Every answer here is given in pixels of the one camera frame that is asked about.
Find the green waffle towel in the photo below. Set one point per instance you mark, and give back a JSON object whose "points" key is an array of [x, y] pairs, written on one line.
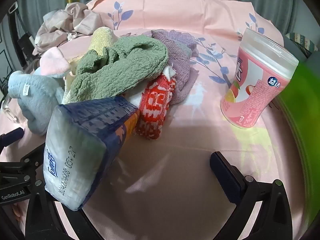
{"points": [[117, 65]]}

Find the pink plastic canister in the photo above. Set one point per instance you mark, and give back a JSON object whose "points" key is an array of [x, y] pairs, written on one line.
{"points": [[260, 80]]}

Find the blue white tissue pack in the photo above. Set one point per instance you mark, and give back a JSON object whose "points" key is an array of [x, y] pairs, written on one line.
{"points": [[85, 140]]}

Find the striped cushion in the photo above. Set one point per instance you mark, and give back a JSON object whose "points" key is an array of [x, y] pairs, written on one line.
{"points": [[300, 42]]}

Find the pink plush item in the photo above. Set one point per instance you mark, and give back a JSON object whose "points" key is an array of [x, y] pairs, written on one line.
{"points": [[53, 63]]}

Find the purple waffle towel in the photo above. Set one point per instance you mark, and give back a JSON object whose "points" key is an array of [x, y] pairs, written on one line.
{"points": [[178, 62]]}

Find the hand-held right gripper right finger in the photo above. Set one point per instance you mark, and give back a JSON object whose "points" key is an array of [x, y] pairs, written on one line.
{"points": [[225, 175]]}

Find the pink floral bedsheet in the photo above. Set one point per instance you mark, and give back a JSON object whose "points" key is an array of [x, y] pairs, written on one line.
{"points": [[175, 155]]}

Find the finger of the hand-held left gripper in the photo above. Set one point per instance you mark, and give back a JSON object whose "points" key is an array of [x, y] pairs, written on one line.
{"points": [[11, 136], [32, 158]]}

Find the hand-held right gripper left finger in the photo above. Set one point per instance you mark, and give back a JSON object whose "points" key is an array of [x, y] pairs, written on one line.
{"points": [[37, 205]]}

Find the red white patterned sock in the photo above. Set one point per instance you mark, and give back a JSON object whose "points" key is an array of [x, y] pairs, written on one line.
{"points": [[156, 105]]}

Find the green plastic basket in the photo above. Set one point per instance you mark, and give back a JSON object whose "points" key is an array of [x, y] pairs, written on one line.
{"points": [[300, 110]]}

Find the beige white knit sock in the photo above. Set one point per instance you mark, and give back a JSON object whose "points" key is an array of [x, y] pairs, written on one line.
{"points": [[101, 40]]}

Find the crumpled beige cloth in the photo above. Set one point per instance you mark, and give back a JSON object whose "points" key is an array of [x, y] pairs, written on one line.
{"points": [[67, 25]]}

